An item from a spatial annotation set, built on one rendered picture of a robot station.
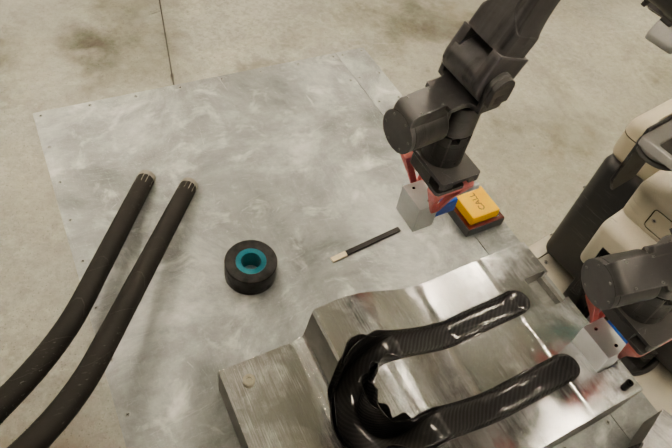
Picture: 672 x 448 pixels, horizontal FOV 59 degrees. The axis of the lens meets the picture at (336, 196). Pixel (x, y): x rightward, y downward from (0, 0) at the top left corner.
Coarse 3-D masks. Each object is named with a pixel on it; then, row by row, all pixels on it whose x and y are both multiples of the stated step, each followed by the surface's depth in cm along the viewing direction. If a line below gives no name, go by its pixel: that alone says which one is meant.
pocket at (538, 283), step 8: (544, 272) 90; (528, 280) 90; (536, 280) 92; (544, 280) 91; (536, 288) 91; (544, 288) 91; (552, 288) 90; (544, 296) 91; (552, 296) 90; (544, 304) 90; (552, 304) 90
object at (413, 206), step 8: (408, 184) 89; (416, 184) 89; (424, 184) 89; (408, 192) 88; (416, 192) 88; (424, 192) 88; (464, 192) 93; (400, 200) 91; (408, 200) 88; (416, 200) 87; (424, 200) 87; (440, 200) 89; (456, 200) 90; (400, 208) 91; (408, 208) 89; (416, 208) 87; (424, 208) 86; (448, 208) 91; (408, 216) 90; (416, 216) 88; (424, 216) 88; (432, 216) 89; (408, 224) 91; (416, 224) 89; (424, 224) 90
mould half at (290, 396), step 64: (512, 256) 91; (320, 320) 75; (384, 320) 77; (512, 320) 84; (576, 320) 85; (256, 384) 76; (320, 384) 77; (384, 384) 70; (448, 384) 75; (576, 384) 79
